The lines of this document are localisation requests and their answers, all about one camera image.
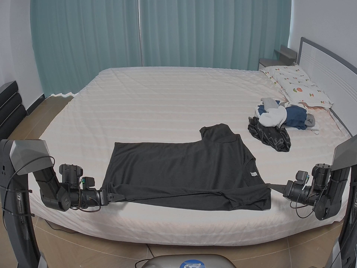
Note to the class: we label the grey bedside table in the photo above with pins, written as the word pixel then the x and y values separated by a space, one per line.
pixel 284 54

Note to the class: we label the black chest of drawers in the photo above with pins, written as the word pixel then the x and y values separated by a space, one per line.
pixel 11 107

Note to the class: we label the blue-green curtain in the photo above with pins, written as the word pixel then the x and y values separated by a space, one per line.
pixel 217 24
pixel 83 38

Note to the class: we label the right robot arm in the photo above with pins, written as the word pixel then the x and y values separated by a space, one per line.
pixel 341 155

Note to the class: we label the black T-shirt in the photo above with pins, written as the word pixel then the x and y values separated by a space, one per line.
pixel 181 169

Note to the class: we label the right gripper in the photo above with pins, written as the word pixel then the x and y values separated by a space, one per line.
pixel 297 193

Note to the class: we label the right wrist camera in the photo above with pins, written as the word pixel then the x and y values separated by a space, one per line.
pixel 301 176

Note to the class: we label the bed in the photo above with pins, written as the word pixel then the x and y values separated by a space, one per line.
pixel 167 107

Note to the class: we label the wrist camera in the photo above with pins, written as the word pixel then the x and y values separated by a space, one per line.
pixel 301 176
pixel 89 182

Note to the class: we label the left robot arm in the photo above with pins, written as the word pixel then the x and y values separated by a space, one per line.
pixel 28 152

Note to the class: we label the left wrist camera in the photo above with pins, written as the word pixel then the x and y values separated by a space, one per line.
pixel 89 182

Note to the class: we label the pile of clothes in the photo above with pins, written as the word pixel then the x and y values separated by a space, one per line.
pixel 273 117

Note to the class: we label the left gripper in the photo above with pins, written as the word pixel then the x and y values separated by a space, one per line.
pixel 92 198

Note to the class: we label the white printed pillow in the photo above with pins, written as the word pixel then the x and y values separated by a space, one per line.
pixel 298 85

